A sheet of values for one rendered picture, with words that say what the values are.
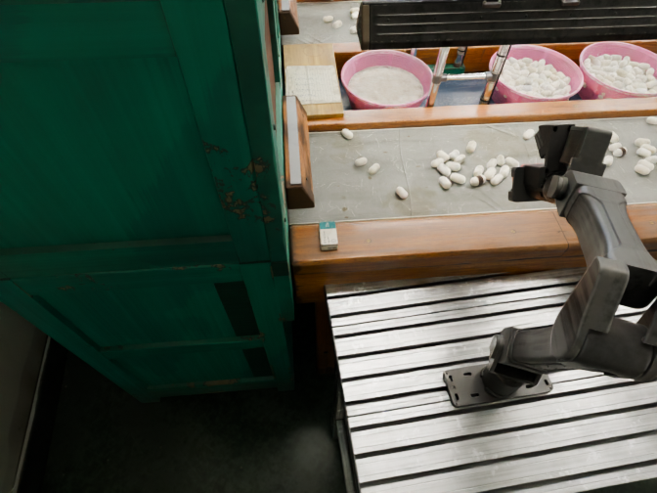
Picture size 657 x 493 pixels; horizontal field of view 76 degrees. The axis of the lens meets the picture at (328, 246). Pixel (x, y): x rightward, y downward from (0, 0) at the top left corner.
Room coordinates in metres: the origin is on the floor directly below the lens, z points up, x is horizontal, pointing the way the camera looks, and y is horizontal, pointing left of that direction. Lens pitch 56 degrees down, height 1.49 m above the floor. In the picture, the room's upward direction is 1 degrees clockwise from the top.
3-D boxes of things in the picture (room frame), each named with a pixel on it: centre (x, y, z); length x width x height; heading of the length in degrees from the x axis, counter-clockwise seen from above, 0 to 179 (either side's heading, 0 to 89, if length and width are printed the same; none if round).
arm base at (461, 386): (0.25, -0.33, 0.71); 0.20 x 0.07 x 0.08; 100
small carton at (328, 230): (0.51, 0.00, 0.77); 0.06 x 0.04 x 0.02; 6
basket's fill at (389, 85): (1.08, -0.16, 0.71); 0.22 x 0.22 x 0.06
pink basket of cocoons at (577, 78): (1.13, -0.59, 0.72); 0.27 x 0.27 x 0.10
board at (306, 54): (1.06, 0.06, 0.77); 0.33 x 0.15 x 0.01; 6
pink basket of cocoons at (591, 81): (1.16, -0.87, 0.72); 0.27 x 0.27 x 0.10
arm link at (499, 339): (0.26, -0.33, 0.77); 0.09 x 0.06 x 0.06; 74
